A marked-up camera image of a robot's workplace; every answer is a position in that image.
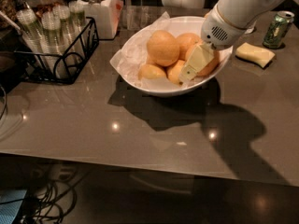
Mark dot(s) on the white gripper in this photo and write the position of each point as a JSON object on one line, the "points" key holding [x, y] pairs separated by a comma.
{"points": [[219, 29]]}

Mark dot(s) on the large orange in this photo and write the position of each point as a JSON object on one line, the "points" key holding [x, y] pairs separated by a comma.
{"points": [[163, 48], [210, 67]]}

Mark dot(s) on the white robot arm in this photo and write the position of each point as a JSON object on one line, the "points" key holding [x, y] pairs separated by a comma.
{"points": [[253, 9]]}

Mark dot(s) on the back middle orange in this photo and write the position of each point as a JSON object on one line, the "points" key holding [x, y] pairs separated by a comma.
{"points": [[186, 41]]}

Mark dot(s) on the small front-middle orange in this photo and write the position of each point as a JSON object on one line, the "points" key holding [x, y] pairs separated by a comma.
{"points": [[174, 70]]}

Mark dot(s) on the white oval bowl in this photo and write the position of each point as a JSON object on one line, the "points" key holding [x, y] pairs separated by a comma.
{"points": [[174, 89]]}

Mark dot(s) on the small front-left orange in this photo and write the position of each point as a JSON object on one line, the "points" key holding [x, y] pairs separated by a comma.
{"points": [[151, 71]]}

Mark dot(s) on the white paper bowl liner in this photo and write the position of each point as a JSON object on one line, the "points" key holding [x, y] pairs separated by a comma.
{"points": [[132, 55]]}

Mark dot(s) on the right plastic water bottle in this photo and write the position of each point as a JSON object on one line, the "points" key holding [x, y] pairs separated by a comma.
{"points": [[251, 28]]}

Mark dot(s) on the yellow sponge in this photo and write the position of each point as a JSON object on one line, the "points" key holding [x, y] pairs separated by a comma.
{"points": [[254, 54]]}

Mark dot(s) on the clear glass container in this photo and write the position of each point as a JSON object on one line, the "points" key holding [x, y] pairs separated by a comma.
{"points": [[135, 18]]}

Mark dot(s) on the green soda can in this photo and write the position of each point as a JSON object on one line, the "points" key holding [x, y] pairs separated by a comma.
{"points": [[277, 29]]}

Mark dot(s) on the white lidded jar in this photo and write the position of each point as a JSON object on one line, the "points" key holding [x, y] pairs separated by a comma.
{"points": [[106, 14]]}

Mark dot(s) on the clear plastic cup stack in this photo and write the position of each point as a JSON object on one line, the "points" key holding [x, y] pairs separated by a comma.
{"points": [[33, 34], [54, 44], [77, 16], [68, 30]]}

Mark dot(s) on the black wire rack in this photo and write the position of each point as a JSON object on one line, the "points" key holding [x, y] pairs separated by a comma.
{"points": [[34, 72]]}

